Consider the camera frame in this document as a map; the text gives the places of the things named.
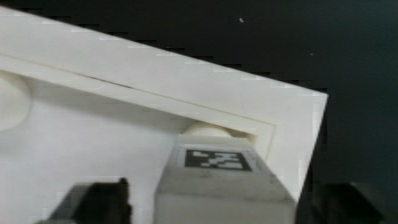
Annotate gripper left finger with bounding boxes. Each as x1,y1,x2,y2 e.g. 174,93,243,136
41,178,133,224

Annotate white U-shaped fence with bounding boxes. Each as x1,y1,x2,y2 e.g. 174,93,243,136
0,6,327,195

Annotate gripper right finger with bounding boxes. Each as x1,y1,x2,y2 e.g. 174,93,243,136
311,182,387,224

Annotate white leg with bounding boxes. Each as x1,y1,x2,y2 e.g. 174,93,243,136
154,123,297,224

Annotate white square tabletop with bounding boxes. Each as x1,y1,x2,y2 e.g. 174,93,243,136
0,53,281,224

